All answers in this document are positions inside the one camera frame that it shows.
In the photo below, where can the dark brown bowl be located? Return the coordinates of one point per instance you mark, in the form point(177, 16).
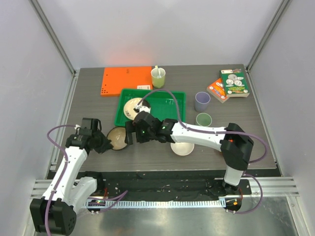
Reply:
point(117, 136)

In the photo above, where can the green coin book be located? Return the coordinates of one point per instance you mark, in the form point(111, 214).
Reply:
point(234, 83)

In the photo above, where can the white bowl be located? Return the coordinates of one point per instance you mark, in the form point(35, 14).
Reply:
point(182, 149)

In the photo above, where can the cream plate with black mark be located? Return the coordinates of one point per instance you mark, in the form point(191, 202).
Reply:
point(134, 106)

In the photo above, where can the orange small book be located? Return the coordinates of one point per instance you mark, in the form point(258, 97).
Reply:
point(217, 90)

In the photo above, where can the light green cup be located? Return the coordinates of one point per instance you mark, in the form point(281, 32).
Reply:
point(203, 119)

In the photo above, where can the white spoon in mug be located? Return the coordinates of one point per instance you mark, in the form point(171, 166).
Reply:
point(159, 73)

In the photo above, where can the orange notebook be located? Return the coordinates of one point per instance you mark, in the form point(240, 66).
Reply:
point(115, 79)

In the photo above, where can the lavender cup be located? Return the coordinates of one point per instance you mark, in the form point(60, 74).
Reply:
point(202, 100)

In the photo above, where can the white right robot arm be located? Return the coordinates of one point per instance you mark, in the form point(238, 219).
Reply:
point(235, 146)

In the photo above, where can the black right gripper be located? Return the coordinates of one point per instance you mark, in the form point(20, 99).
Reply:
point(130, 132)

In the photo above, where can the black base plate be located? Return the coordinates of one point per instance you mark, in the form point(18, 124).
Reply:
point(167, 185)

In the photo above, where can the olive green mug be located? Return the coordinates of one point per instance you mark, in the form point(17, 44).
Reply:
point(158, 82)

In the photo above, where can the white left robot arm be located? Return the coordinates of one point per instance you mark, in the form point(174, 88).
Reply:
point(55, 212)

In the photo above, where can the green plastic bin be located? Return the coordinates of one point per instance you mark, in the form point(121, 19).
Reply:
point(162, 104)

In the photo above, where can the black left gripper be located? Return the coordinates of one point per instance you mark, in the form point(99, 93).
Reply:
point(106, 145)

